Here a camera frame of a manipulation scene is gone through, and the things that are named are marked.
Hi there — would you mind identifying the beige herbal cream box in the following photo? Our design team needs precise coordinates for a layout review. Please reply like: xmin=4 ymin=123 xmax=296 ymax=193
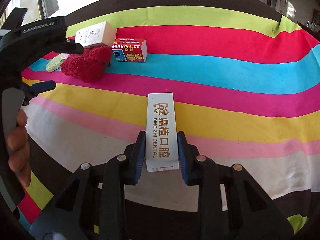
xmin=75 ymin=21 xmax=117 ymax=48

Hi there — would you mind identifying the white dental box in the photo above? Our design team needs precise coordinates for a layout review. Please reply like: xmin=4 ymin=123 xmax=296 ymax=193
xmin=145 ymin=93 xmax=179 ymax=172

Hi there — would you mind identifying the person's left hand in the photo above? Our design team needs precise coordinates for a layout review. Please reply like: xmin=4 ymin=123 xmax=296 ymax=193
xmin=7 ymin=109 xmax=31 ymax=187

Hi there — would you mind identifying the green round sponge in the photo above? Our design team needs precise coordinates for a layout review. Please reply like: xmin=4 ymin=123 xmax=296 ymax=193
xmin=46 ymin=54 xmax=65 ymax=73

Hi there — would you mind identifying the red fluffy cloth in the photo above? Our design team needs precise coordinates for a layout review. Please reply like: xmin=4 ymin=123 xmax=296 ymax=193
xmin=61 ymin=46 xmax=112 ymax=83

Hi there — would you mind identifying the red white 48 box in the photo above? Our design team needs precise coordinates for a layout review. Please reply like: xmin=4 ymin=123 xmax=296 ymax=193
xmin=111 ymin=38 xmax=148 ymax=62

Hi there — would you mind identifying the striped colourful tablecloth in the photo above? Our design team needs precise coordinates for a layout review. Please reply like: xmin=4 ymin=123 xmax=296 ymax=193
xmin=20 ymin=0 xmax=319 ymax=235

